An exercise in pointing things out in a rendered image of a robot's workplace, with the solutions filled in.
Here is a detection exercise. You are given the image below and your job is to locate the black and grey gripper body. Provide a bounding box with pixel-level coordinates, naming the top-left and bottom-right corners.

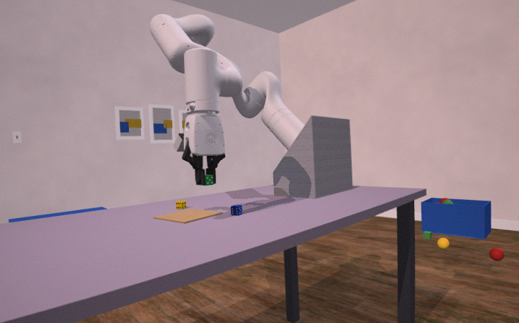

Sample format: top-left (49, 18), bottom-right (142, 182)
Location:
top-left (184, 113), bottom-right (225, 156)

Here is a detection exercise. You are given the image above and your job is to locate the yellow die with black pips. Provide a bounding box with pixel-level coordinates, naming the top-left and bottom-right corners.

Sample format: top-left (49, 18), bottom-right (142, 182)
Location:
top-left (176, 200), bottom-right (186, 210)

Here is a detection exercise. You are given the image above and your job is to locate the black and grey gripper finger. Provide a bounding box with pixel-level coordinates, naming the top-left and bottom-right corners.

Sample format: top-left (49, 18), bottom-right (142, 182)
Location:
top-left (182, 140), bottom-right (205, 185)
top-left (206, 154), bottom-right (225, 184)

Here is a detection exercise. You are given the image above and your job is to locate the green die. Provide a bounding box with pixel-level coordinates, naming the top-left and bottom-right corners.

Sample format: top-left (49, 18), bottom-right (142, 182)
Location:
top-left (204, 175), bottom-right (214, 186)

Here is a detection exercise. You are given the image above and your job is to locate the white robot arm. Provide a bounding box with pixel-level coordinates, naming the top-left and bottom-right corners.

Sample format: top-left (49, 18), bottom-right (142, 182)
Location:
top-left (150, 14), bottom-right (304, 150)

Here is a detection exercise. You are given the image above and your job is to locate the tan mat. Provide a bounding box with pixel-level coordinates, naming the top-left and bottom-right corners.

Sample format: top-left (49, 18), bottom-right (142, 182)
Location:
top-left (153, 209), bottom-right (223, 224)

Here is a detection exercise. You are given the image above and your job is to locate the blue die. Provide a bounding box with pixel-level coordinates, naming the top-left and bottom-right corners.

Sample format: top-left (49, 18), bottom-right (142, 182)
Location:
top-left (231, 205), bottom-right (243, 215)

